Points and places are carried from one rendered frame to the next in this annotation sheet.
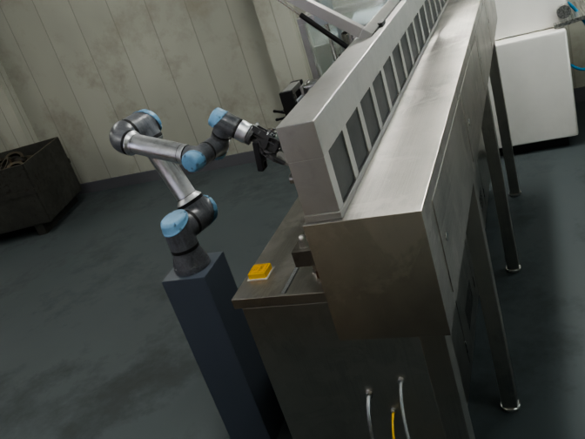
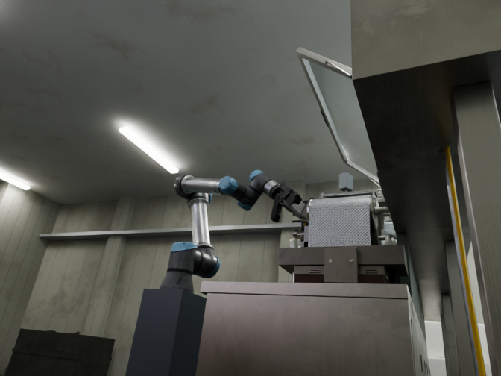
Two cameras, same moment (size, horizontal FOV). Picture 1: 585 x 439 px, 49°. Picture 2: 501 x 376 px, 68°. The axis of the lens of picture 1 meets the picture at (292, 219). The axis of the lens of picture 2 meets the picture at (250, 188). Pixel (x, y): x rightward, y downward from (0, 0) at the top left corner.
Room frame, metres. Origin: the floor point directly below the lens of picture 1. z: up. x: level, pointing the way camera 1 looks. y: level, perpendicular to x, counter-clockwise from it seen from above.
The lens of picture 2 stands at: (0.70, 0.13, 0.67)
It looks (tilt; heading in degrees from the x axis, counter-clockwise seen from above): 25 degrees up; 1
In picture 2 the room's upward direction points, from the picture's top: 6 degrees clockwise
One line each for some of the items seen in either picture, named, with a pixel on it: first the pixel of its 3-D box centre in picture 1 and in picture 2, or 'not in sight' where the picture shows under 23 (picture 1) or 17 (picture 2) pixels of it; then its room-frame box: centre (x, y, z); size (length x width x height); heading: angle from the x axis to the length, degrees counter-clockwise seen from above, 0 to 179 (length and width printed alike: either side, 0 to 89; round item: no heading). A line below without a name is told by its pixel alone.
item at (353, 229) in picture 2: not in sight; (338, 237); (2.07, -0.19, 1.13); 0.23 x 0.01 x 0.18; 65
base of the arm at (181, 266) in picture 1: (188, 255); (177, 282); (2.39, 0.44, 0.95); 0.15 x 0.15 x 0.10
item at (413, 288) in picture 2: not in sight; (417, 312); (3.00, -0.88, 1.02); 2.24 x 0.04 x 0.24; 155
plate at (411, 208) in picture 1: (446, 71); (429, 247); (2.57, -0.79, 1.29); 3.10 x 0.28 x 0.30; 155
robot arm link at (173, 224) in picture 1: (178, 229); (183, 257); (2.39, 0.44, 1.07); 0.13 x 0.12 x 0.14; 141
